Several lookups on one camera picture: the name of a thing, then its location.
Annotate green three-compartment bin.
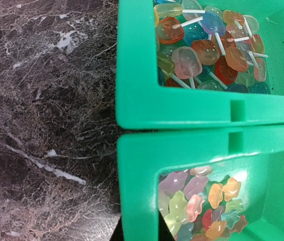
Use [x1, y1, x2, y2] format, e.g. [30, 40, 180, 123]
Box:
[115, 1, 284, 240]

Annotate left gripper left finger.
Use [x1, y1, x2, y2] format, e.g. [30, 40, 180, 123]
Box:
[110, 216, 124, 241]

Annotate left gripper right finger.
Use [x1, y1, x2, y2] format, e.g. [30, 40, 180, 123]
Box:
[158, 213, 175, 241]

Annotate wrapped colourful candies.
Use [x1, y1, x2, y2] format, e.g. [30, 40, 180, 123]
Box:
[154, 1, 270, 94]

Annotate star gummy candies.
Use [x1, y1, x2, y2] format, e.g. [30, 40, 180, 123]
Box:
[158, 166, 248, 240]

